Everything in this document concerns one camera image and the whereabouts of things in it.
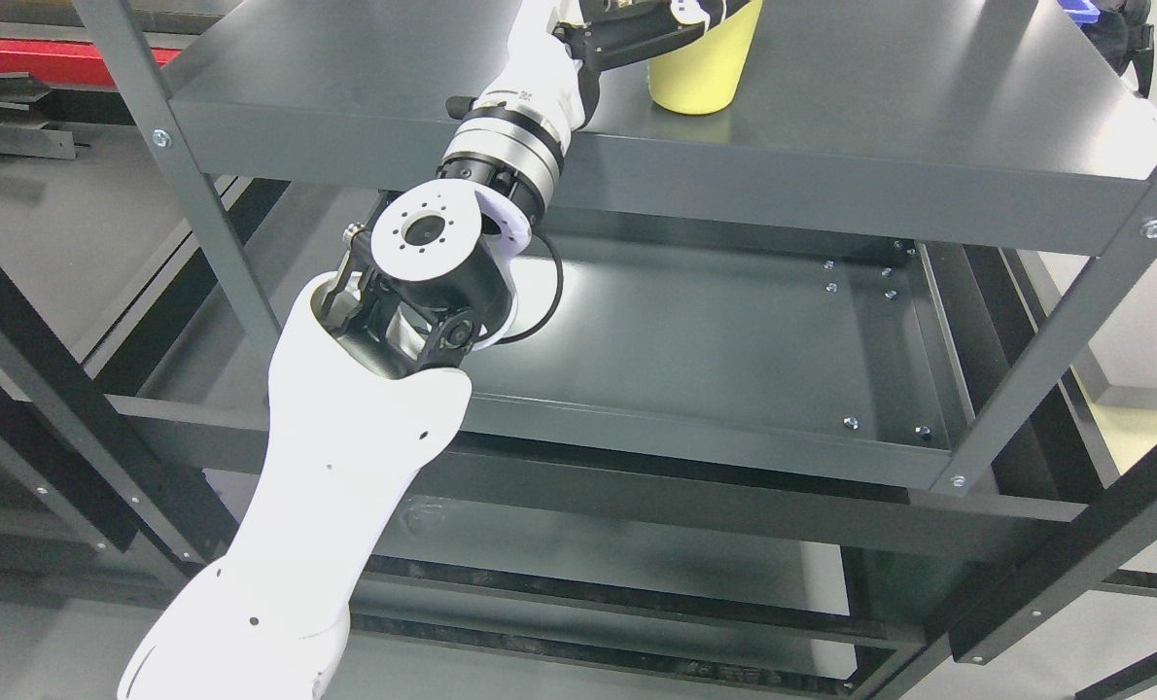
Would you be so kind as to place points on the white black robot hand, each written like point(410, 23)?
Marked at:
point(557, 52)

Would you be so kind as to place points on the yellow plastic cup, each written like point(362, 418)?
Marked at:
point(701, 78)

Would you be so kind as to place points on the grey metal shelf rack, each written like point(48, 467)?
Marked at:
point(786, 408)

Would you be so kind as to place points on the black metal shelf rack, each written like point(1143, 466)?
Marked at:
point(101, 278)

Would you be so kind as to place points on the red bar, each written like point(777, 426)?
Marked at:
point(53, 61)

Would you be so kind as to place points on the blue plastic bin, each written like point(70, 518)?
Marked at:
point(1081, 12)

